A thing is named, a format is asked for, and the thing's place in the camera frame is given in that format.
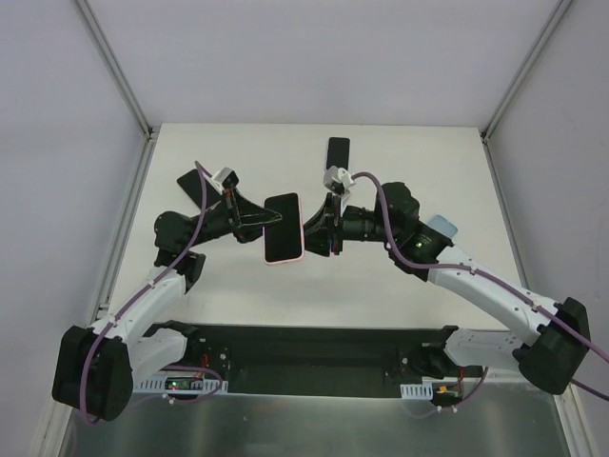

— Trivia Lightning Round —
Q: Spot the light blue phone case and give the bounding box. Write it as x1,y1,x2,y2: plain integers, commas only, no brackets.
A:
427,214,459,239

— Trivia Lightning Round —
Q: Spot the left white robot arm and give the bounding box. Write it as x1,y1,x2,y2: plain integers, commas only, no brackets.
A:
51,189,282,422

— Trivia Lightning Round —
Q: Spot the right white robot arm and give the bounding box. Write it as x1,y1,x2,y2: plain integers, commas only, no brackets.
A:
304,182,590,395

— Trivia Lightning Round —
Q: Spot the phone in lilac case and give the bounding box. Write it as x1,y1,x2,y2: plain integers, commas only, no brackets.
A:
324,137,350,170

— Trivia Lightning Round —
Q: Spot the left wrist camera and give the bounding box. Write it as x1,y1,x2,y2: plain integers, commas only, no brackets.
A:
212,167,239,189

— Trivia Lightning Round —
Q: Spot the left aluminium frame post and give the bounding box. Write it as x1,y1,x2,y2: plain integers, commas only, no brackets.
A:
70,0,161,142

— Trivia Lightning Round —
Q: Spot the aluminium frame post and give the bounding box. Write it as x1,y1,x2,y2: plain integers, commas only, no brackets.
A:
70,0,161,142
480,0,577,144

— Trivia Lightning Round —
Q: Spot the right aluminium frame post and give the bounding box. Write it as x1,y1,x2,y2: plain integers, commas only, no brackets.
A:
480,0,577,144

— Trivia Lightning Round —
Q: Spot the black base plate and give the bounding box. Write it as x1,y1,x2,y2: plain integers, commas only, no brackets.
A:
147,321,487,399

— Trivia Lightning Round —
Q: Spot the right white cable duct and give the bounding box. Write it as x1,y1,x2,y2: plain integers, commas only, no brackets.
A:
400,382,434,401

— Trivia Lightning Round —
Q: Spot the white cable duct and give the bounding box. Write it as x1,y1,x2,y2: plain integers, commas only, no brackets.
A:
133,375,228,395
400,382,434,401

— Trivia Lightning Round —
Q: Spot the left white cable duct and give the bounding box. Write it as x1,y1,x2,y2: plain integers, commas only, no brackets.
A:
133,375,228,395

